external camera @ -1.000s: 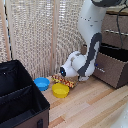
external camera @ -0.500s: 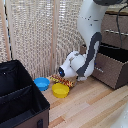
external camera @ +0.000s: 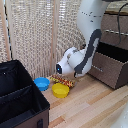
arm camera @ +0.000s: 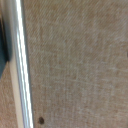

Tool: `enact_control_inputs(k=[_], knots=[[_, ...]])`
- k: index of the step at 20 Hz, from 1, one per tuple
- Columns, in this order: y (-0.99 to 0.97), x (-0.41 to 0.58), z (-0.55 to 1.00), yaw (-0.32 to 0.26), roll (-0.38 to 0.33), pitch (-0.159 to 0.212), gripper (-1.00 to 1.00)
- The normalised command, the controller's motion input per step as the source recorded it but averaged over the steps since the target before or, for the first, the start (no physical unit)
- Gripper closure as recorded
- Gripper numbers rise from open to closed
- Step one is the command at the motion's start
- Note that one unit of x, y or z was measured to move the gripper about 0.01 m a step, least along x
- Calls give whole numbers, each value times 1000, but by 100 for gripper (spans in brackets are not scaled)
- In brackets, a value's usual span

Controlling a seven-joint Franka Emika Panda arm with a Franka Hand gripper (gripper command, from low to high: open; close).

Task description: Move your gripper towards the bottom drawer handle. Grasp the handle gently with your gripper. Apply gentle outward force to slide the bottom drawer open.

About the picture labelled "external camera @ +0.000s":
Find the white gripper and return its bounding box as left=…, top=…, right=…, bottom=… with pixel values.
left=86, top=61, right=96, bottom=75

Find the brown bottom drawer with handle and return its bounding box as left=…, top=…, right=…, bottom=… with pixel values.
left=87, top=41, right=128, bottom=90

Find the patterned snack bag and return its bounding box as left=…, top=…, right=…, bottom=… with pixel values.
left=49, top=73, right=76, bottom=89

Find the yellow plastic bowl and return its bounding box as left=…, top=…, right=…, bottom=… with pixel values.
left=51, top=82, right=71, bottom=99

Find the blue plastic bowl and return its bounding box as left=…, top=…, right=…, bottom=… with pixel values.
left=33, top=77, right=51, bottom=92

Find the bamboo reed screen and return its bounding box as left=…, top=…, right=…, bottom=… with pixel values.
left=0, top=0, right=88, bottom=80

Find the black fabric storage box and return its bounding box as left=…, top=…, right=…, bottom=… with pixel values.
left=0, top=59, right=51, bottom=128

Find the black cable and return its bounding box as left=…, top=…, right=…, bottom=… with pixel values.
left=116, top=2, right=128, bottom=38

